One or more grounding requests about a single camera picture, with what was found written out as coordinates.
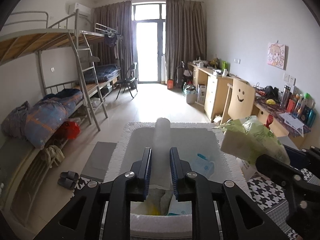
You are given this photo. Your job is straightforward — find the green tissue packet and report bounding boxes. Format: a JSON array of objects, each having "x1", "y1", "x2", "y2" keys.
[{"x1": 213, "y1": 115, "x2": 290, "y2": 181}]

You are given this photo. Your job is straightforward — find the white foam roll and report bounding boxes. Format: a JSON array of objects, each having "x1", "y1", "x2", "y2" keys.
[{"x1": 150, "y1": 118, "x2": 171, "y2": 190}]

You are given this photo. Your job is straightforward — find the blue face mask pack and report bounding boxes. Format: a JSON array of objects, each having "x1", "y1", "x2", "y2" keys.
[{"x1": 168, "y1": 153, "x2": 215, "y2": 216}]

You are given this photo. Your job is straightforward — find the houndstooth tablecloth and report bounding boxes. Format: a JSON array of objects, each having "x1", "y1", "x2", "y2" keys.
[{"x1": 71, "y1": 168, "x2": 319, "y2": 239}]

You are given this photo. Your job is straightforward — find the white pump lotion bottle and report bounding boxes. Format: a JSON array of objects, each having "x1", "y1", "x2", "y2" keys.
[{"x1": 264, "y1": 114, "x2": 274, "y2": 129}]

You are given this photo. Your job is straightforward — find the papers on desk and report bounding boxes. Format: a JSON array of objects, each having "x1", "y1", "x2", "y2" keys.
[{"x1": 279, "y1": 113, "x2": 304, "y2": 137}]

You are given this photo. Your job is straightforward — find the black slippers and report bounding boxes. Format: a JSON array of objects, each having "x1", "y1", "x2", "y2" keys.
[{"x1": 57, "y1": 171, "x2": 79, "y2": 190}]

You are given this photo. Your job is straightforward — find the yellow object on desk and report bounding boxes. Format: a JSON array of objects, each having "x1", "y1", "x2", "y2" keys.
[{"x1": 266, "y1": 99, "x2": 276, "y2": 105}]

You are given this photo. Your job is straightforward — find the wooden smiley chair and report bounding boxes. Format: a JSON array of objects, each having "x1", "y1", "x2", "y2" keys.
[{"x1": 220, "y1": 79, "x2": 255, "y2": 124}]

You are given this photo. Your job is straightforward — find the white styrofoam box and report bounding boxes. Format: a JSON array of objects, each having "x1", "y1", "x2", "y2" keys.
[{"x1": 104, "y1": 120, "x2": 249, "y2": 239}]

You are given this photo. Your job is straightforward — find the bottles cluster on desk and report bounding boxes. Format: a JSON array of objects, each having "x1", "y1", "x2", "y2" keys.
[{"x1": 279, "y1": 83, "x2": 316, "y2": 128}]

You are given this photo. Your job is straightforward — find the red plastic bag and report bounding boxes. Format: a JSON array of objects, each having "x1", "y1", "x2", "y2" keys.
[{"x1": 56, "y1": 121, "x2": 80, "y2": 140}]

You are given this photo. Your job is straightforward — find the long wooden desk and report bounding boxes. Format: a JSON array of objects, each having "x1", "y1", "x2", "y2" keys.
[{"x1": 188, "y1": 62, "x2": 311, "y2": 148}]

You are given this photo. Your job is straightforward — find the white waste bin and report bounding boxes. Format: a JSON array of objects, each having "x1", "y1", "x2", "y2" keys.
[{"x1": 184, "y1": 85, "x2": 197, "y2": 105}]

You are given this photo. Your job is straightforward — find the blue plaid quilt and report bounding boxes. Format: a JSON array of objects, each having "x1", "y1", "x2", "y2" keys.
[{"x1": 1, "y1": 88, "x2": 83, "y2": 150}]

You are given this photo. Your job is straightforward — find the black folding chair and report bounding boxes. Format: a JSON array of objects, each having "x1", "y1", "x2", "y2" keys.
[{"x1": 116, "y1": 62, "x2": 138, "y2": 99}]

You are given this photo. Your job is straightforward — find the orange floor container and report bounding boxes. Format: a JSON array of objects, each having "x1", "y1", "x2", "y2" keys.
[{"x1": 167, "y1": 79, "x2": 174, "y2": 90}]

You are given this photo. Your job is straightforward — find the metal bunk bed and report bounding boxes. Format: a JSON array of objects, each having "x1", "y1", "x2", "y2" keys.
[{"x1": 1, "y1": 11, "x2": 116, "y2": 228}]

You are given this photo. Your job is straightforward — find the left brown curtain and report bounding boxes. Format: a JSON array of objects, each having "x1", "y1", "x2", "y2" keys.
[{"x1": 93, "y1": 1, "x2": 133, "y2": 77}]

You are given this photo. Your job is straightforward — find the brown curtain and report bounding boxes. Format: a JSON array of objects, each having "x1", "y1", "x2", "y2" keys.
[
  {"x1": 93, "y1": 1, "x2": 133, "y2": 77},
  {"x1": 165, "y1": 0, "x2": 207, "y2": 80}
]

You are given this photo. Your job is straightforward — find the right brown curtain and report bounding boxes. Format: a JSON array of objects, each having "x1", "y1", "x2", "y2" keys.
[{"x1": 165, "y1": 0, "x2": 207, "y2": 80}]

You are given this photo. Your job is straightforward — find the glass balcony door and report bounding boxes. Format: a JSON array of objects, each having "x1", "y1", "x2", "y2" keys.
[{"x1": 132, "y1": 2, "x2": 166, "y2": 83}]

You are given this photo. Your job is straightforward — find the cartoon wall picture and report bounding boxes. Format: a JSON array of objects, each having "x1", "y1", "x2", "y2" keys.
[{"x1": 267, "y1": 42, "x2": 285, "y2": 69}]

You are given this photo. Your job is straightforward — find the wall air conditioner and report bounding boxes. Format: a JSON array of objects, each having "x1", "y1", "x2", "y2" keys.
[{"x1": 68, "y1": 3, "x2": 91, "y2": 17}]

